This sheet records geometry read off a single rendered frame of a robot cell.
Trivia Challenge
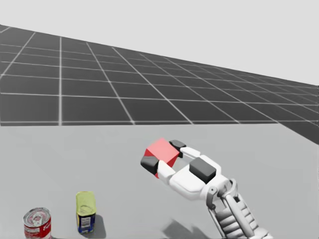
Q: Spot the red and white can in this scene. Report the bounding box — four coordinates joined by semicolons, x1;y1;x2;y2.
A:
23;207;52;239

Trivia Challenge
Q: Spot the green and blue rectangular can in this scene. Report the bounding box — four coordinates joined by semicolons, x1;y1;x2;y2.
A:
75;191;97;235

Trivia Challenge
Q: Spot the red cube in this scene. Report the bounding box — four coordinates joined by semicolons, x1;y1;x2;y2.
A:
146;137;180;179

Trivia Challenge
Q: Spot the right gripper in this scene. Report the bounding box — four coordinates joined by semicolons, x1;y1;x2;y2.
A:
140;139;232;202

